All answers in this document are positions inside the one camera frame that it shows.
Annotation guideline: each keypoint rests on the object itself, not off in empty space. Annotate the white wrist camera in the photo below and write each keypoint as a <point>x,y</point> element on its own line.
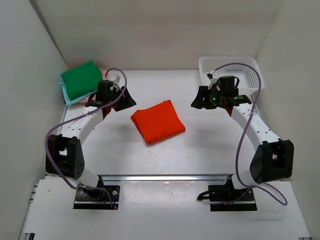
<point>114,78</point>
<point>213,77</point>

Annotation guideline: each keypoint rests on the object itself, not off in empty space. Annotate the orange t-shirt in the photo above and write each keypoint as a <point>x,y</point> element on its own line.
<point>158,123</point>

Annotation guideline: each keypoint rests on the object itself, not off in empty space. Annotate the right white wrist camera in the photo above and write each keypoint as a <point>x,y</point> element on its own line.
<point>213,77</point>

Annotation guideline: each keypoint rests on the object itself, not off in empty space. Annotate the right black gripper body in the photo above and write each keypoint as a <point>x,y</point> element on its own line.
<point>216,97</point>

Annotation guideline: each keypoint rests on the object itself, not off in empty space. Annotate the aluminium rail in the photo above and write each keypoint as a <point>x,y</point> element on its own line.
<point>165,177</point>

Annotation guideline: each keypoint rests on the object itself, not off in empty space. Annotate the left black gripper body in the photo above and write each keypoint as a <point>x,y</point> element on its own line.
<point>116,93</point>

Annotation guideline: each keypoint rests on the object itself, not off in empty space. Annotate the pink folded t-shirt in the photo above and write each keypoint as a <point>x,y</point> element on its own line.
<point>84,99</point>

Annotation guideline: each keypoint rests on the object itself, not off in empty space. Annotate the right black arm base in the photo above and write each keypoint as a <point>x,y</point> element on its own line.
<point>225,198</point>

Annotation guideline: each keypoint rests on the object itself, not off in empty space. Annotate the green folded t-shirt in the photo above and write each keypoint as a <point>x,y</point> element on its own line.
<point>81,80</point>

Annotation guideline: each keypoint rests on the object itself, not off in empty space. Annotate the white plastic mesh basket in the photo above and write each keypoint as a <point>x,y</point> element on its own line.
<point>243,67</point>

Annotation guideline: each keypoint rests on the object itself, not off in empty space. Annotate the teal folded t-shirt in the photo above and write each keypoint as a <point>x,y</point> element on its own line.
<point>69,102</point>

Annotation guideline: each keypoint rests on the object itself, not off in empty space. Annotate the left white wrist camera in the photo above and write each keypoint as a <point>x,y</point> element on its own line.
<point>114,78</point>

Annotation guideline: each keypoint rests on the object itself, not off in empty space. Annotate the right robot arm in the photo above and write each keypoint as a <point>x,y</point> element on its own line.
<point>273,157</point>

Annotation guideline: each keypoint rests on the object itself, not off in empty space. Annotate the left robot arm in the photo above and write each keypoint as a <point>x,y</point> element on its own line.
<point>64,154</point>

